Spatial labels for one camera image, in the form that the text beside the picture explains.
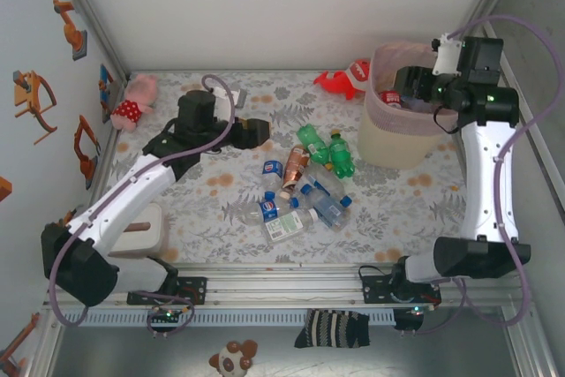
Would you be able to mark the Pepsi bottle blue label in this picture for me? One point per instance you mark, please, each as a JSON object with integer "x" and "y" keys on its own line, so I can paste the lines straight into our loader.
{"x": 268, "y": 210}
{"x": 272, "y": 168}

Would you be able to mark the copper brown label bottle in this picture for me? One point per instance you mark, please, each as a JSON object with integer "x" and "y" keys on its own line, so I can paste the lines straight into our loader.
{"x": 295, "y": 169}

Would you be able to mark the green plastic bottle yellow cap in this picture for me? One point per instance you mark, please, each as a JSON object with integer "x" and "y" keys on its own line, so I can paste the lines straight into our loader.
{"x": 313, "y": 143}
{"x": 341, "y": 156}

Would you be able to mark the green white label bottle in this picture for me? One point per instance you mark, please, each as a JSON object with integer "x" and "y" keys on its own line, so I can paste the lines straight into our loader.
{"x": 289, "y": 223}

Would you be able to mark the red label plastic bottle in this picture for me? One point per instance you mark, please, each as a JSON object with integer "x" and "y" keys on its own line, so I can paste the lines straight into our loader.
{"x": 390, "y": 98}

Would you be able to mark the clear water bottle blue cap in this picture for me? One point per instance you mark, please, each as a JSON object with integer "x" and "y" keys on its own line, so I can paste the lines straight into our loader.
{"x": 329, "y": 180}
{"x": 329, "y": 208}

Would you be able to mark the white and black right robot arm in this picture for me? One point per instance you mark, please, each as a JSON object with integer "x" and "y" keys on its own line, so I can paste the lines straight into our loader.
{"x": 485, "y": 183}

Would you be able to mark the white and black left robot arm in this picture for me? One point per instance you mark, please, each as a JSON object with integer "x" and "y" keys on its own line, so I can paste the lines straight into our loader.
{"x": 123, "y": 200}

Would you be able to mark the beige slotted plastic bin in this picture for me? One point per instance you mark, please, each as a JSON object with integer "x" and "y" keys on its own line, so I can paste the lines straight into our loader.
{"x": 388, "y": 152}

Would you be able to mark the pink pig plush toy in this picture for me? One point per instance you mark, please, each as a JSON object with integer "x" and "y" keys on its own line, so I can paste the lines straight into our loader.
{"x": 132, "y": 107}

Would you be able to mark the red fish plush toy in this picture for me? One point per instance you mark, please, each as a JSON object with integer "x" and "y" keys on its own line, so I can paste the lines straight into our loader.
{"x": 340, "y": 81}

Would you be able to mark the white tissue box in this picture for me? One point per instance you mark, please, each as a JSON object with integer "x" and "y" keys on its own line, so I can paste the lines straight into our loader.
{"x": 148, "y": 222}

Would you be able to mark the small circuit board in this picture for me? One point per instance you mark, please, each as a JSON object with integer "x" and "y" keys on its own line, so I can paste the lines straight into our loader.
{"x": 167, "y": 316}

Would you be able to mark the black and white striped sock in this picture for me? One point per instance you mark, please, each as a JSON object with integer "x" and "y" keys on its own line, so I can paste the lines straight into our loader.
{"x": 331, "y": 328}

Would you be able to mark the brown and white plush toy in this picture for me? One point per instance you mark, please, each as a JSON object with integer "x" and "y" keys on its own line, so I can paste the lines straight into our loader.
{"x": 231, "y": 359}

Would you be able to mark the black controller box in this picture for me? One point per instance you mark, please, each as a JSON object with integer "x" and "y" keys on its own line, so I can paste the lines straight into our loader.
{"x": 406, "y": 321}

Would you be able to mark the aluminium corner post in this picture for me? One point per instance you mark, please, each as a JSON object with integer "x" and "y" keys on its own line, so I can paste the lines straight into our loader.
{"x": 88, "y": 10}
{"x": 490, "y": 2}

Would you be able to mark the blue and orange wall sticker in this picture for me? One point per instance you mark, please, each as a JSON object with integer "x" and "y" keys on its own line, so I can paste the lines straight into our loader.
{"x": 106, "y": 83}

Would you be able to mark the aluminium rail frame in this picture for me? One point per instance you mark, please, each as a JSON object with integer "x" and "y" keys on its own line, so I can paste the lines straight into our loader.
{"x": 287, "y": 291}

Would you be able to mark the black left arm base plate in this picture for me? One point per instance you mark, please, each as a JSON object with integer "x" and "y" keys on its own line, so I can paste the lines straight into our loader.
{"x": 196, "y": 291}

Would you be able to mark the orange chair shaped wall sticker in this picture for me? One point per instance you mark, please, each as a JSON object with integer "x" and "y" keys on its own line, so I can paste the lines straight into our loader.
{"x": 33, "y": 103}

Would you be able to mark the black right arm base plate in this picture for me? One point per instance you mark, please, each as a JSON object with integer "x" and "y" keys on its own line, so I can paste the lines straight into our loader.
{"x": 375, "y": 288}

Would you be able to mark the orange block wall sticker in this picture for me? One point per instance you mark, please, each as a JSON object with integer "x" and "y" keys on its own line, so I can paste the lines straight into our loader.
{"x": 4, "y": 188}

